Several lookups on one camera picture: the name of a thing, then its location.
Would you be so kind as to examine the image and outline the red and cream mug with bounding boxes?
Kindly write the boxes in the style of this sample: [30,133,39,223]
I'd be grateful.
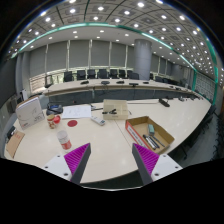
[46,113,62,130]

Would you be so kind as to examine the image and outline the green whiteboard eraser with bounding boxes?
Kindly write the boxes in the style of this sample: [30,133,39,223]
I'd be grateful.
[147,123,156,136]

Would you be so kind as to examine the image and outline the long curved conference table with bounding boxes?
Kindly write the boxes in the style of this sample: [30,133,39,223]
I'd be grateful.
[43,78,201,104]

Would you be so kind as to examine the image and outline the black office chairs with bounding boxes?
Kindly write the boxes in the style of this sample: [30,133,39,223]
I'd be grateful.
[44,68,188,88]

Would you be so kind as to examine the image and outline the black microphone base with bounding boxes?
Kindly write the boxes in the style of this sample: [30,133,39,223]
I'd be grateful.
[158,98,171,108]

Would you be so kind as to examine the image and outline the black marker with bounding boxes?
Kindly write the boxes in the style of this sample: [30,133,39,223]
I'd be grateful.
[142,134,158,150]
[149,134,166,149]

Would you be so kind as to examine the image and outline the black handheld device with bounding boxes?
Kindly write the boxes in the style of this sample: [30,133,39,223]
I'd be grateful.
[5,125,17,141]

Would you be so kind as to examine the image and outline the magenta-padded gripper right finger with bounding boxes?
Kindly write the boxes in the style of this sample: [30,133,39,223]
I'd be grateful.
[132,143,183,186]

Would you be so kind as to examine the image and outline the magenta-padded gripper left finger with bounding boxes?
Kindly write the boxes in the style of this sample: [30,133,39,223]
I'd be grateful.
[43,142,92,185]

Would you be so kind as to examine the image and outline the flat round red coaster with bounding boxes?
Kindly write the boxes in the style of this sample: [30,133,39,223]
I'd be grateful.
[67,119,79,128]

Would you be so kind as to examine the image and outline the white printed carton box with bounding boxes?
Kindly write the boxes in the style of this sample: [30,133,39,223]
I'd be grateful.
[15,96,46,130]

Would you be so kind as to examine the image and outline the round ceiling lights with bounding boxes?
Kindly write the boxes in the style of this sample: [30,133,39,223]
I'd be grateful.
[13,0,224,84]

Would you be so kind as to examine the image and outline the white paper sheet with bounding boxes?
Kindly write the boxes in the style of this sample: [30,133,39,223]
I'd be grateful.
[61,105,92,120]

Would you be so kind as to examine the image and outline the cardboard box with red side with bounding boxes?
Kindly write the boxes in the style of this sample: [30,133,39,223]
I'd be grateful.
[125,115,176,155]

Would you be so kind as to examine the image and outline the clear red-capped water bottle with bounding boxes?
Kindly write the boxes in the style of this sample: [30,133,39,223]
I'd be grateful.
[55,129,73,153]

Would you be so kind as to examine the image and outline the black desk microphones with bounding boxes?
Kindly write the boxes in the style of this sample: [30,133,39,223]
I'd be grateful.
[79,79,188,93]

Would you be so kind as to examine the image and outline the brown paper envelope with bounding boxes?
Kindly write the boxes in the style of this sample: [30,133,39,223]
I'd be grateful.
[5,129,26,159]

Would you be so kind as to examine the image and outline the small black tool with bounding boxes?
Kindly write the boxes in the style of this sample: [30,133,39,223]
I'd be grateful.
[101,108,118,116]

